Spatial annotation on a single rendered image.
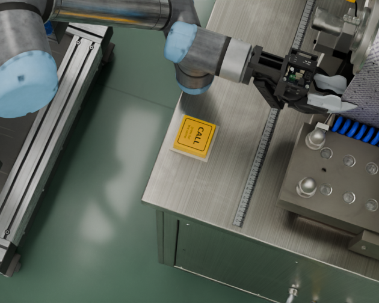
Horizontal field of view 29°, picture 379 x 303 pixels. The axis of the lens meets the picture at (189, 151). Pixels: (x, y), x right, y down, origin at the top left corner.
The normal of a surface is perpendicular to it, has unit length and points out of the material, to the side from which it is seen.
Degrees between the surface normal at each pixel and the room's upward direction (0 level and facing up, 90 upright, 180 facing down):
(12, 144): 0
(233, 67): 44
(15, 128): 0
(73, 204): 0
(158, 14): 55
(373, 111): 90
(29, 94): 85
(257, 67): 90
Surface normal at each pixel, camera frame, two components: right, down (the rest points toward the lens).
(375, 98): -0.32, 0.90
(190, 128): 0.04, -0.29
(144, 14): 0.64, 0.36
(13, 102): 0.39, 0.86
